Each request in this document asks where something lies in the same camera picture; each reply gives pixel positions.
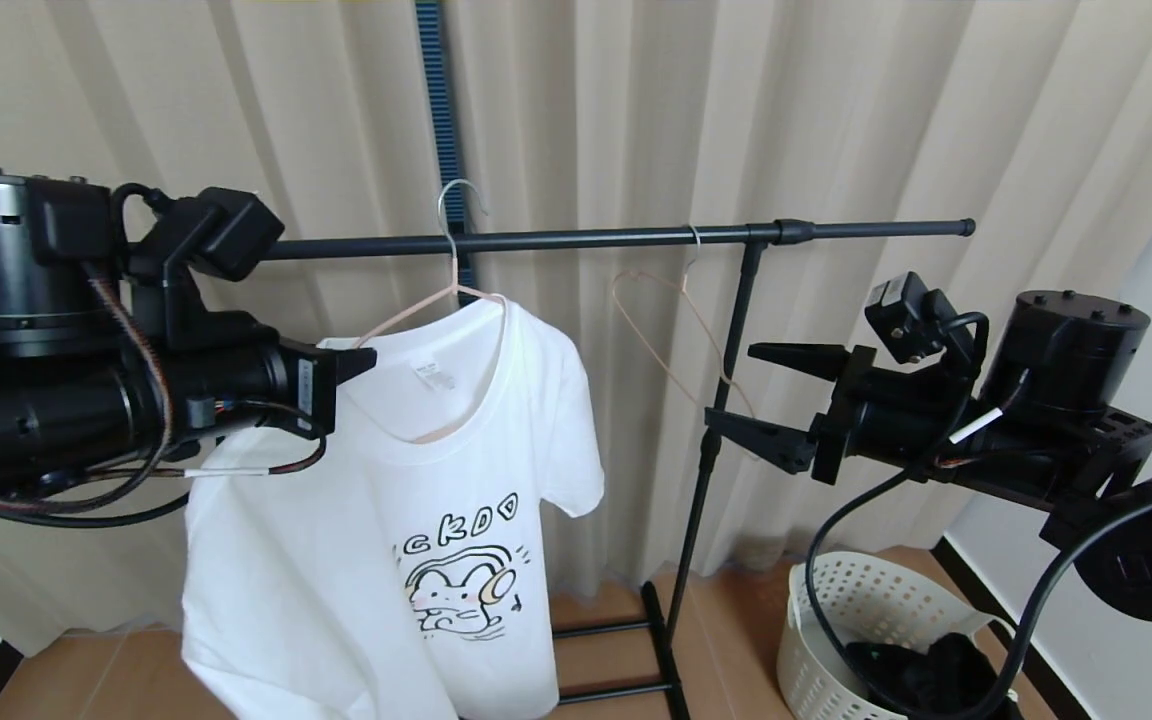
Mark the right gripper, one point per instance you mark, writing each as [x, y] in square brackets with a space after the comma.
[896, 420]

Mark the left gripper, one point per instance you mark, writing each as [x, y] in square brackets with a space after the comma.
[256, 385]

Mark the white shirt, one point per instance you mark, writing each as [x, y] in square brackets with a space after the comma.
[316, 560]

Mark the pink clothes hanger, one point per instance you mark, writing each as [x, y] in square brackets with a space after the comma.
[455, 275]
[656, 345]

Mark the black garment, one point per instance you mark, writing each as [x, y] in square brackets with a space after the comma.
[936, 675]

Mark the white laundry basket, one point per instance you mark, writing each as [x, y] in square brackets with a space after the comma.
[866, 600]

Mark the black clothes rack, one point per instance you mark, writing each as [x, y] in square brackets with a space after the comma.
[586, 238]

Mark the beige curtain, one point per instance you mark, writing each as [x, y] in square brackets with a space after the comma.
[836, 110]
[316, 100]

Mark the window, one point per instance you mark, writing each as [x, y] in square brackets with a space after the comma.
[446, 120]

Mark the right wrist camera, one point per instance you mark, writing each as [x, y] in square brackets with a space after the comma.
[901, 310]

